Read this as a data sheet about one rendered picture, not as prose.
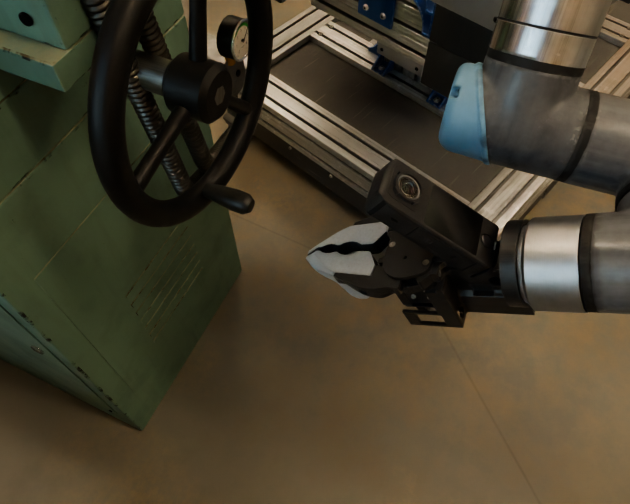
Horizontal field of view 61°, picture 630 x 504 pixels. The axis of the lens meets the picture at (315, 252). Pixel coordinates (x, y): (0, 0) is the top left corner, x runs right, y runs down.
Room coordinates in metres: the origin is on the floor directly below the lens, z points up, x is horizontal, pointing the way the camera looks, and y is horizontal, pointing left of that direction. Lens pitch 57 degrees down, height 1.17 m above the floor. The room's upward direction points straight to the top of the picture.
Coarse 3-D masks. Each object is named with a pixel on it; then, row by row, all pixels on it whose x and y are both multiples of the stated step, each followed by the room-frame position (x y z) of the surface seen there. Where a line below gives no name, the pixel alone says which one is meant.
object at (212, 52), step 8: (208, 40) 0.76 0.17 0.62; (208, 48) 0.74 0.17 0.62; (216, 48) 0.74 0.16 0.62; (208, 56) 0.72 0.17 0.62; (216, 56) 0.72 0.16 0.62; (240, 64) 0.74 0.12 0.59; (232, 72) 0.72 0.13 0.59; (240, 72) 0.73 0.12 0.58; (232, 80) 0.71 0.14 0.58; (240, 80) 0.74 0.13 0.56; (232, 88) 0.71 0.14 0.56; (240, 88) 0.73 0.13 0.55
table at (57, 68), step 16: (160, 0) 0.52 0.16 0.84; (0, 32) 0.43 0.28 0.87; (0, 48) 0.40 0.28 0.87; (16, 48) 0.40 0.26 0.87; (32, 48) 0.40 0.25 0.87; (48, 48) 0.40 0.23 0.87; (80, 48) 0.41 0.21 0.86; (0, 64) 0.41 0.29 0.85; (16, 64) 0.40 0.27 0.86; (32, 64) 0.39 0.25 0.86; (48, 64) 0.38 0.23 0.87; (64, 64) 0.39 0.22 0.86; (80, 64) 0.40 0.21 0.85; (32, 80) 0.40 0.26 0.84; (48, 80) 0.39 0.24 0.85; (64, 80) 0.38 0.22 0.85
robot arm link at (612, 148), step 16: (608, 96) 0.32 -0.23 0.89; (608, 112) 0.31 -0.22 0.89; (624, 112) 0.31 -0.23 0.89; (608, 128) 0.29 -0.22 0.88; (624, 128) 0.29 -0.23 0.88; (592, 144) 0.29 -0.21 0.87; (608, 144) 0.28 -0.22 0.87; (624, 144) 0.28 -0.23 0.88; (592, 160) 0.28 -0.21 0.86; (608, 160) 0.28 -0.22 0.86; (624, 160) 0.27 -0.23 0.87; (576, 176) 0.28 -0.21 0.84; (592, 176) 0.28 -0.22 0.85; (608, 176) 0.27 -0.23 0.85; (624, 176) 0.27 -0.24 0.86; (608, 192) 0.27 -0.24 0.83; (624, 192) 0.25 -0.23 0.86
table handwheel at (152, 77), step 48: (144, 0) 0.37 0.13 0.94; (192, 0) 0.44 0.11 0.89; (96, 48) 0.34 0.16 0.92; (192, 48) 0.43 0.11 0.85; (96, 96) 0.31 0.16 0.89; (192, 96) 0.39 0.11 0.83; (96, 144) 0.30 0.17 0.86; (240, 144) 0.46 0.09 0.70; (144, 192) 0.31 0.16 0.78; (192, 192) 0.38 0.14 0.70
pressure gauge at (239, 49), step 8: (232, 16) 0.72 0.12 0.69; (224, 24) 0.70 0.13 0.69; (232, 24) 0.70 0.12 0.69; (240, 24) 0.70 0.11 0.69; (224, 32) 0.69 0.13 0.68; (232, 32) 0.69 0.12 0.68; (240, 32) 0.70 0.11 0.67; (216, 40) 0.69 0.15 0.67; (224, 40) 0.69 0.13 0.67; (232, 40) 0.68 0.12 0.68; (240, 40) 0.70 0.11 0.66; (224, 48) 0.68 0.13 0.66; (232, 48) 0.68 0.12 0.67; (240, 48) 0.70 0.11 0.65; (224, 56) 0.69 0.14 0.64; (232, 56) 0.68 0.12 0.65; (240, 56) 0.70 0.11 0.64; (232, 64) 0.71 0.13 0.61
